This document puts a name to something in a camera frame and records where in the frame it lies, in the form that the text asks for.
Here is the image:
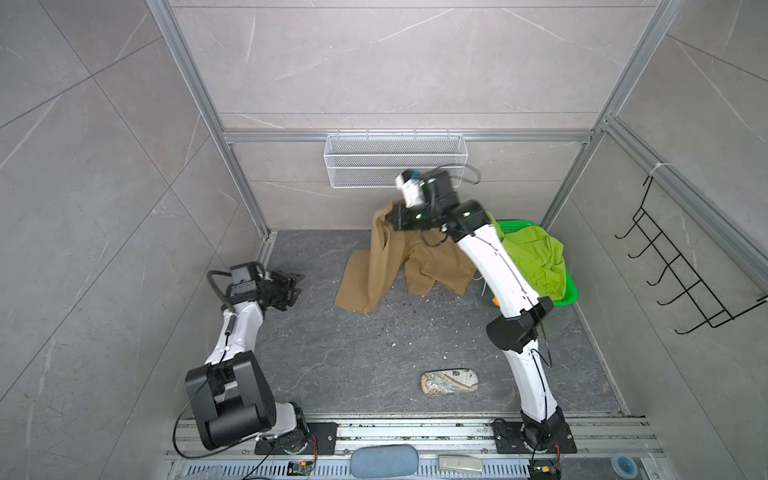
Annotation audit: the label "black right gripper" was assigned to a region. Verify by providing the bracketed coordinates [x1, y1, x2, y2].
[383, 206, 439, 234]

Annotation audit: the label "tan khaki shorts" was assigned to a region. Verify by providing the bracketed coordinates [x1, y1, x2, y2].
[335, 202, 476, 313]

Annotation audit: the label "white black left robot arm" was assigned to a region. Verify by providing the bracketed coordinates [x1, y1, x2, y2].
[185, 261, 311, 457]

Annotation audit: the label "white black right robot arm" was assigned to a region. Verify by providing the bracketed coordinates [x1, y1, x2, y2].
[386, 201, 567, 451]

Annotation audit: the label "lime green shorts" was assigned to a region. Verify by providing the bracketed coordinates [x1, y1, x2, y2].
[487, 211, 569, 302]

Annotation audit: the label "green plastic basket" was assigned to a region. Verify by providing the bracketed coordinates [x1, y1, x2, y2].
[493, 219, 580, 308]

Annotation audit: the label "patterned folded cloth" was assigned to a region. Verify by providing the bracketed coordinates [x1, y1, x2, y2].
[420, 368, 479, 397]

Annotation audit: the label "small electronics board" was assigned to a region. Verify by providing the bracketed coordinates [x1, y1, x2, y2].
[286, 460, 316, 477]

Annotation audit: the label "blue grey oval pad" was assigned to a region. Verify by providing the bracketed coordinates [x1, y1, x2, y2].
[350, 444, 420, 479]

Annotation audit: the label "blue tape roll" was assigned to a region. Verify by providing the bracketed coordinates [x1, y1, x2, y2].
[611, 453, 640, 480]

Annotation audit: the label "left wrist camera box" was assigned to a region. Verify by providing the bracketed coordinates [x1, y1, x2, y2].
[230, 262, 262, 296]

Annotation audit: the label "white wire mesh basket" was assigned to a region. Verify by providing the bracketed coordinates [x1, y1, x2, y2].
[323, 132, 469, 189]

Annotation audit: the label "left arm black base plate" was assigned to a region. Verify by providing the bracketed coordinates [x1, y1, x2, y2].
[254, 422, 339, 455]

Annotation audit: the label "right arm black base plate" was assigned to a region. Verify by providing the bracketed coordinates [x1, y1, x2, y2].
[489, 417, 578, 454]

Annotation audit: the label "black wire hook rack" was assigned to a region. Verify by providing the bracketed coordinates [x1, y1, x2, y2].
[614, 175, 767, 336]

